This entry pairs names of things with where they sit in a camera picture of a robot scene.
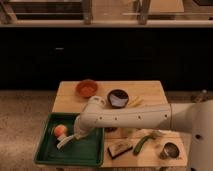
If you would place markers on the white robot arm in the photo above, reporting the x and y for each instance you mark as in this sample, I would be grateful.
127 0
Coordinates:
193 118

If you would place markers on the yellow banana piece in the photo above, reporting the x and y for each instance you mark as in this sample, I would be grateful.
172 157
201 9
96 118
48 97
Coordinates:
137 101

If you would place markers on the green cucumber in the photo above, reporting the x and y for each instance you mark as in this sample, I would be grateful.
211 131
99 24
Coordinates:
140 144

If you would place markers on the brown chalkboard eraser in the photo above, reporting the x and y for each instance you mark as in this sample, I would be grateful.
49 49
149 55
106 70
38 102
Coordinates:
119 148

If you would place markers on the metal tin can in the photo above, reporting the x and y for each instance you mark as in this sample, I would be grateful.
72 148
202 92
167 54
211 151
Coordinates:
170 151

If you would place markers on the orange bowl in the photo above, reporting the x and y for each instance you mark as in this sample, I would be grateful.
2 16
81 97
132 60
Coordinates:
86 88

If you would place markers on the white cup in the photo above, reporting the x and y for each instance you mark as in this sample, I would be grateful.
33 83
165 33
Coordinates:
156 134

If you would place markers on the wooden table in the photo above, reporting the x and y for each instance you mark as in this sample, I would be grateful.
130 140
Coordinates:
152 93

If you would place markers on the dark bowl with cloth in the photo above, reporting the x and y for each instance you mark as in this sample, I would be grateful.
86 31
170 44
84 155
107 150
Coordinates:
118 98

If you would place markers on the wooden shelf rail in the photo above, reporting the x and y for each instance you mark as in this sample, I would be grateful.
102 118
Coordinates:
107 13

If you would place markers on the orange peach fruit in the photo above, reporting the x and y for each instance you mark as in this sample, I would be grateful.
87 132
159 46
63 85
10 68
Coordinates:
59 130

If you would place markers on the green plastic tray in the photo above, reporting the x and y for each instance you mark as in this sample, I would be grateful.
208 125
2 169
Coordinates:
88 151

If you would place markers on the purple grapes bunch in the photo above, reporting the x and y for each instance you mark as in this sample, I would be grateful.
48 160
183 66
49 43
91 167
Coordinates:
110 129

